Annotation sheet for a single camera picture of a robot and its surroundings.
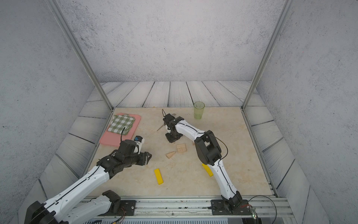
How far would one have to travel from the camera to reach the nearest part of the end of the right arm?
2.45 ft

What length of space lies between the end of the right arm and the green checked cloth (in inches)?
14.4

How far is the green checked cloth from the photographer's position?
3.50ft
